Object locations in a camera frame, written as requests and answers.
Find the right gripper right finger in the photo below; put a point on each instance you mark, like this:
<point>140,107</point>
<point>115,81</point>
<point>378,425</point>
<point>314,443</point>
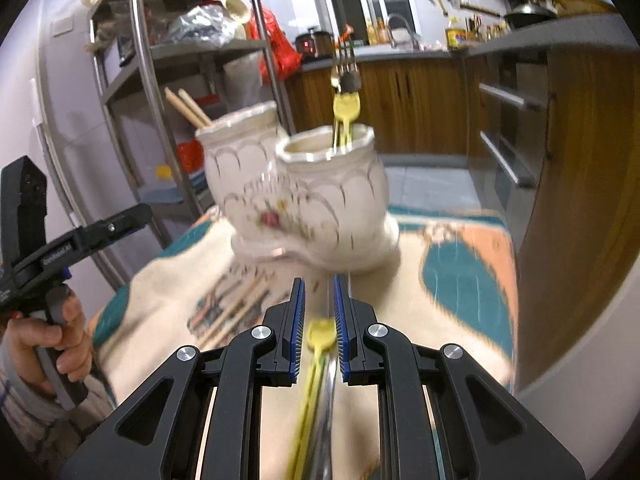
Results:
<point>373,353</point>

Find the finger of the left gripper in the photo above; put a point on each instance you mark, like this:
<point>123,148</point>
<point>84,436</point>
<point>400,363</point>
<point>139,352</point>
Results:
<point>103,233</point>

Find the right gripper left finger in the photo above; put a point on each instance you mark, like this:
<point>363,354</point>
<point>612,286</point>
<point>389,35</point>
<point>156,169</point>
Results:
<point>267,355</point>

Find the yellow plastic spoon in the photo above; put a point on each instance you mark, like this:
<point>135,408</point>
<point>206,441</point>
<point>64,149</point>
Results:
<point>346,109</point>
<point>321,337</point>

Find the silver steel fork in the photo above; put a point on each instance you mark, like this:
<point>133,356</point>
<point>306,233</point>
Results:
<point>320,461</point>

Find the wooden chopstick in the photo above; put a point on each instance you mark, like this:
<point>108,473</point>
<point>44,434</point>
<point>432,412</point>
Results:
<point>194,107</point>
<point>173,99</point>
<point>252,309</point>
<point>229,305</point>

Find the gold metal fork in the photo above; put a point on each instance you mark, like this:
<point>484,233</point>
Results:
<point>342,58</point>

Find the steel flower-head spoon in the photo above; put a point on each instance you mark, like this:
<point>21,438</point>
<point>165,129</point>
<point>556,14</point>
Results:
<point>349,82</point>

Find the plaid sleeve left forearm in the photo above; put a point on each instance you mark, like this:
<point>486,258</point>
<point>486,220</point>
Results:
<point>45,431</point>

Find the wooden kitchen cabinets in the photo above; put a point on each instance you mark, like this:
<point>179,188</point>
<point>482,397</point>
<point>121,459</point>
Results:
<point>583,236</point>

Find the kitchen faucet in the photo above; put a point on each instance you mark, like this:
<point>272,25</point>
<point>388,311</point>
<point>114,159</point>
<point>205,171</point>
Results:
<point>400,34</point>

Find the person's left hand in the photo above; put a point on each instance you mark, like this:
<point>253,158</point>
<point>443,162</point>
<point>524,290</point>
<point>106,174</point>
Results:
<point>24,335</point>

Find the printed horse tablecloth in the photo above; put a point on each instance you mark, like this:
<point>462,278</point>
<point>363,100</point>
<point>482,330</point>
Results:
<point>451,279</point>

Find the white floral ceramic utensil holder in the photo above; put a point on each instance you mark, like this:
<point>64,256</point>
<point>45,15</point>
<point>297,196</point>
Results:
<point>297,195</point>

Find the steel storage shelf rack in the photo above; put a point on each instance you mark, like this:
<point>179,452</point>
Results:
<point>152,70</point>

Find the clear plastic bag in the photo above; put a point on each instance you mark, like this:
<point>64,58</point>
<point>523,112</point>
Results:
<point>210,23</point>

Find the red plastic bag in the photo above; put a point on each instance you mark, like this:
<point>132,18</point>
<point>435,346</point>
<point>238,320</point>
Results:
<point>285,58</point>

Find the built-in oven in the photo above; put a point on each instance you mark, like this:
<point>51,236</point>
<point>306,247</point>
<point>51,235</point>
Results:
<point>508,109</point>

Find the red rice cooker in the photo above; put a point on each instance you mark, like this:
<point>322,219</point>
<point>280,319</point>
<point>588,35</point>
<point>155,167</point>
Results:
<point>314,44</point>

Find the yellow oil bottle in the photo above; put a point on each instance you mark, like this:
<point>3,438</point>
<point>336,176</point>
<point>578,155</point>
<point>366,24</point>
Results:
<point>455,34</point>

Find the black wok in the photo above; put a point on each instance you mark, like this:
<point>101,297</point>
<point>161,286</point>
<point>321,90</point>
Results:
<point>528,14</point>

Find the brown frying pan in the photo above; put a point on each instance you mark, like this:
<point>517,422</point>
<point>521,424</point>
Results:
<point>583,7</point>

